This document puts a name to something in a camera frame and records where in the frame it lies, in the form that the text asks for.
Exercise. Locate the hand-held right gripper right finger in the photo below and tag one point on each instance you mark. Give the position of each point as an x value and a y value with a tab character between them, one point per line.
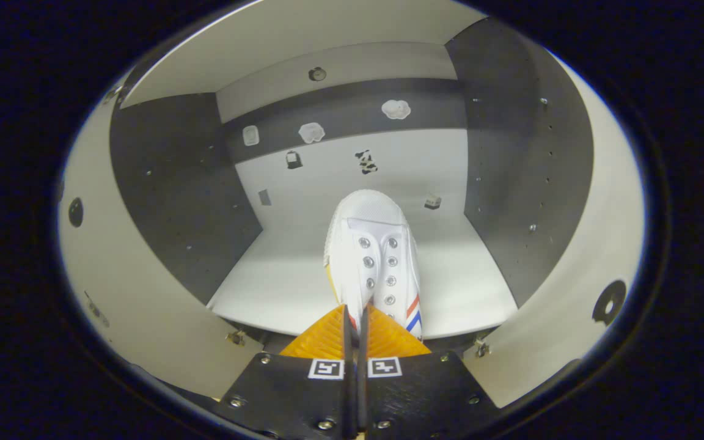
419	397

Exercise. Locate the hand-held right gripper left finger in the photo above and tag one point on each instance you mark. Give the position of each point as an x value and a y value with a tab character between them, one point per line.
297	397

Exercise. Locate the white cabinet door camera sticker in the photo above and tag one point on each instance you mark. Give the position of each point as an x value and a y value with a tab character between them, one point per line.
144	318

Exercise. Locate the white cabinet door calendar sticker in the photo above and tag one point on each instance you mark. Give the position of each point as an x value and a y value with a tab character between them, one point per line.
572	305

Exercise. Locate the white canvas shoe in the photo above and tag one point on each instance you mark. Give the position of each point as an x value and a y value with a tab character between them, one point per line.
364	220

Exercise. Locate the white shoe cabinet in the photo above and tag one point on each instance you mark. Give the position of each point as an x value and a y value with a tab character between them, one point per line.
175	183

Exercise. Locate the metal door hinge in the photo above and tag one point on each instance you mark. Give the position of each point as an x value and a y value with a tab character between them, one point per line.
236	337
482	348

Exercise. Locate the white cabinet shelf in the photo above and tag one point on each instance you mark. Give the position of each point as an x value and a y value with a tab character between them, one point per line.
266	49

